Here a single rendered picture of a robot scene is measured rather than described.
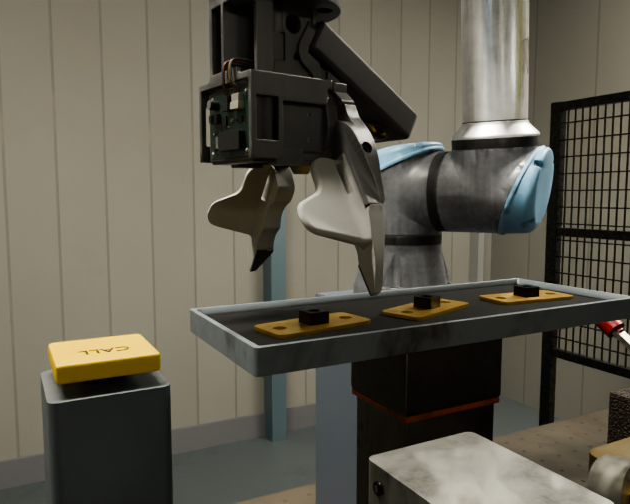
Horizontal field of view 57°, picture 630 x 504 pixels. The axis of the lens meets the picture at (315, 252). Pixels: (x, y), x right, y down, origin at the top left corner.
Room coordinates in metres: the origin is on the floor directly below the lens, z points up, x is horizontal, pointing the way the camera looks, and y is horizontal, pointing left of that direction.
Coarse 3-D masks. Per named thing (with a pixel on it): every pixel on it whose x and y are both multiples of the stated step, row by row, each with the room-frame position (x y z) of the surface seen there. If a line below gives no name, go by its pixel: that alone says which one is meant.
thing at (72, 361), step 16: (112, 336) 0.39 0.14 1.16; (128, 336) 0.39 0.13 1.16; (48, 352) 0.37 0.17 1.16; (64, 352) 0.35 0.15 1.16; (80, 352) 0.35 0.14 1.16; (96, 352) 0.35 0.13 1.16; (112, 352) 0.35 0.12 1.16; (128, 352) 0.35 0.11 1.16; (144, 352) 0.35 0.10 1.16; (64, 368) 0.32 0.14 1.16; (80, 368) 0.33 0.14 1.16; (96, 368) 0.33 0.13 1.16; (112, 368) 0.34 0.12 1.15; (128, 368) 0.34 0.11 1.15; (144, 368) 0.35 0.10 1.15; (96, 384) 0.35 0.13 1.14
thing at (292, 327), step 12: (300, 312) 0.42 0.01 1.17; (312, 312) 0.41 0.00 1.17; (324, 312) 0.42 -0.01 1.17; (264, 324) 0.42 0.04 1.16; (276, 324) 0.42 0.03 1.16; (288, 324) 0.42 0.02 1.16; (300, 324) 0.42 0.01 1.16; (312, 324) 0.41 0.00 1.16; (324, 324) 0.42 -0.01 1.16; (336, 324) 0.42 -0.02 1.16; (348, 324) 0.42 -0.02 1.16; (360, 324) 0.42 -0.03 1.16; (276, 336) 0.39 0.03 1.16; (288, 336) 0.39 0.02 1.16
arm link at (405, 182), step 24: (408, 144) 0.83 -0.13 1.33; (432, 144) 0.84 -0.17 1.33; (384, 168) 0.84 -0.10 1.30; (408, 168) 0.83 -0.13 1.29; (432, 168) 0.81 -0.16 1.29; (384, 192) 0.84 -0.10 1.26; (408, 192) 0.82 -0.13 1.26; (432, 192) 0.80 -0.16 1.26; (384, 216) 0.84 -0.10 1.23; (408, 216) 0.83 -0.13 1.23; (432, 216) 0.81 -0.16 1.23
